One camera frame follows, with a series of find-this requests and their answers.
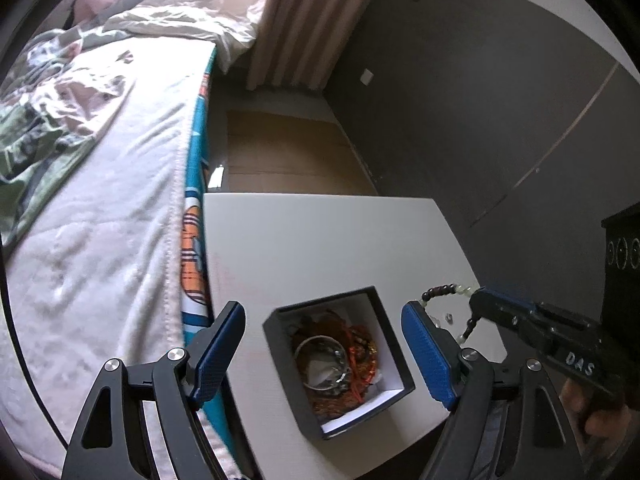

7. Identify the white wall socket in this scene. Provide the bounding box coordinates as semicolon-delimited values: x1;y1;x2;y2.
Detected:
360;68;373;86

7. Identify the white fleece blanket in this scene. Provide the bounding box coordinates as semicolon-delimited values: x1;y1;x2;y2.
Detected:
1;37;214;477

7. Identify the pink curtain right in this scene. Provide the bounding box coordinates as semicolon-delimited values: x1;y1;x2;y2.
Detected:
246;0;370;92

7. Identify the black jewelry box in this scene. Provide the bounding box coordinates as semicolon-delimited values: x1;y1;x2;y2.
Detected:
262;286;416;441

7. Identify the dark and jade bead bracelet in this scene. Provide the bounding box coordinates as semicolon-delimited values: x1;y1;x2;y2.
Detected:
420;283;483;346

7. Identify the person's right hand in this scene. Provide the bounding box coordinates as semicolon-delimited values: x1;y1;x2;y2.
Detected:
560;379;639;479

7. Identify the silver bead bracelet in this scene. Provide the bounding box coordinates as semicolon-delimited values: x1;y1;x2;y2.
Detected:
292;335;354;394

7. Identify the white low table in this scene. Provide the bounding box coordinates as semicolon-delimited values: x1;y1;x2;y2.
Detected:
204;193;477;479

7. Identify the white duvet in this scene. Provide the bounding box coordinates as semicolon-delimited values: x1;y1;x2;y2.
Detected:
101;0;267;73

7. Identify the bed with teal sheet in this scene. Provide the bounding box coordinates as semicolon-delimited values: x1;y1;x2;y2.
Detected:
0;29;241;480

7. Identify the red string bracelet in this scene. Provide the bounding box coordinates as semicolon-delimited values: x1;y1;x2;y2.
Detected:
328;316;384;403

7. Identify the green patterned blanket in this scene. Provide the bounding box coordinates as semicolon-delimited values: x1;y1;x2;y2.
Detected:
1;27;134;255

